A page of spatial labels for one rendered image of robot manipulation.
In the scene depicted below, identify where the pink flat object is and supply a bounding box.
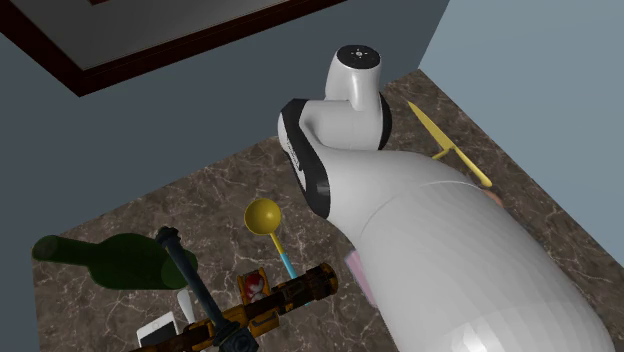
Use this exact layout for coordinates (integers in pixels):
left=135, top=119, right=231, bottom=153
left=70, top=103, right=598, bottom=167
left=344, top=250, right=379, bottom=308

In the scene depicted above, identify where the small orange picture box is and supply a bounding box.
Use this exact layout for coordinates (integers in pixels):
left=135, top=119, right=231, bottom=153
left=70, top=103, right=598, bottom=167
left=236, top=267, right=272, bottom=306

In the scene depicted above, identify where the yellow knife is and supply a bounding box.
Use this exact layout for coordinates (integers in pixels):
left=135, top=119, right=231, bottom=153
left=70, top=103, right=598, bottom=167
left=406, top=100, right=494, bottom=189

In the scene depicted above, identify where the orange and black toy blaster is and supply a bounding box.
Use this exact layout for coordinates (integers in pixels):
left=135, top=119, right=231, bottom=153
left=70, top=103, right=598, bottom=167
left=127, top=225, right=340, bottom=352

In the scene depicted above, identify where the white small utensil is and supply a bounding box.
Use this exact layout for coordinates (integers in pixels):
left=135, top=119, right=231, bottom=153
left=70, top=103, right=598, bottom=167
left=176, top=288, right=197, bottom=325

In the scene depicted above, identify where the orange round object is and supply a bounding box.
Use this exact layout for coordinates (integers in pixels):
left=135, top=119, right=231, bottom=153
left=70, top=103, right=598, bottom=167
left=483, top=189, right=505, bottom=210

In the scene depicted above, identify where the dark green glass bottle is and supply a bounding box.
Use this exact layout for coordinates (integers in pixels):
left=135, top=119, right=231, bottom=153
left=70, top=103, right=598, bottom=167
left=31, top=232, right=200, bottom=292

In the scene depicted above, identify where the white smartphone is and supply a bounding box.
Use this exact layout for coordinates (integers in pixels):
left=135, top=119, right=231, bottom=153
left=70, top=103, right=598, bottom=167
left=135, top=311, right=181, bottom=349

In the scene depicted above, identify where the yellow spoon with blue handle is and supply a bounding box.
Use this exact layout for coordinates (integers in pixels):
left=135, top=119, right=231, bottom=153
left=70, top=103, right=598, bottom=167
left=243, top=197, right=312, bottom=307

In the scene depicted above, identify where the dark framed wall picture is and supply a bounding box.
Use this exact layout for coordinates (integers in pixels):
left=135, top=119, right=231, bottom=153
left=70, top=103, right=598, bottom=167
left=0, top=0, right=348, bottom=98

